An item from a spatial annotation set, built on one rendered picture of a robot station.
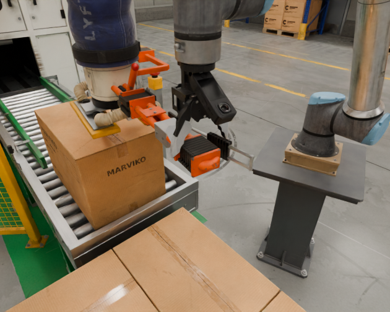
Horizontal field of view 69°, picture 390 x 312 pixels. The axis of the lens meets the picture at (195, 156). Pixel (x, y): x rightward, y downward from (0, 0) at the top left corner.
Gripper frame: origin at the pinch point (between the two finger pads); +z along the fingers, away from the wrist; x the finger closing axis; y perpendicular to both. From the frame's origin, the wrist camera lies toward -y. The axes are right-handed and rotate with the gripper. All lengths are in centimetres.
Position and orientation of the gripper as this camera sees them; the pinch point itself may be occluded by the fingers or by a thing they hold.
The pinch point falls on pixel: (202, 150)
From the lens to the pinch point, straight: 66.0
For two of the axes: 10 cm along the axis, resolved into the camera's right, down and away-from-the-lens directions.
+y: -5.4, -4.6, 7.0
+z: 0.0, 8.3, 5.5
